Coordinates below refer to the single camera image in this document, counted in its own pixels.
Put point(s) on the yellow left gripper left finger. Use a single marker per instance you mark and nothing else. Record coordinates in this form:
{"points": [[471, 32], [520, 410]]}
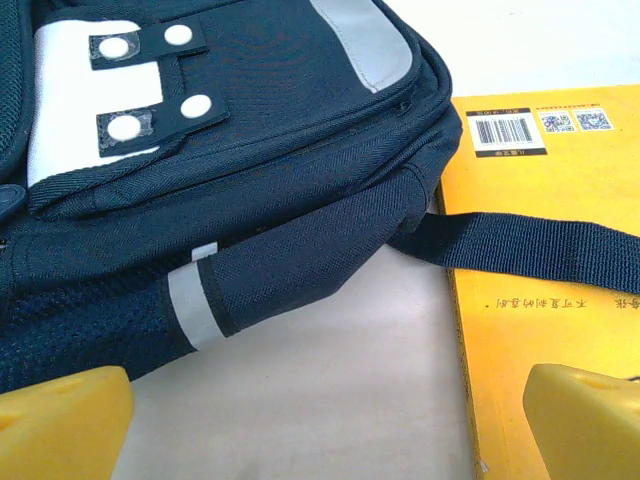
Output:
{"points": [[55, 430]]}

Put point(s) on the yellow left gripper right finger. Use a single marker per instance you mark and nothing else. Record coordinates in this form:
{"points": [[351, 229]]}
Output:
{"points": [[585, 430]]}

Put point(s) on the navy blue student backpack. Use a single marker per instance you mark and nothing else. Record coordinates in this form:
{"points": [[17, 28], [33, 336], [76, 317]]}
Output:
{"points": [[280, 180]]}

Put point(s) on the yellow paperback book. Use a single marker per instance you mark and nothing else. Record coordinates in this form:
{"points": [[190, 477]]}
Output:
{"points": [[550, 210]]}

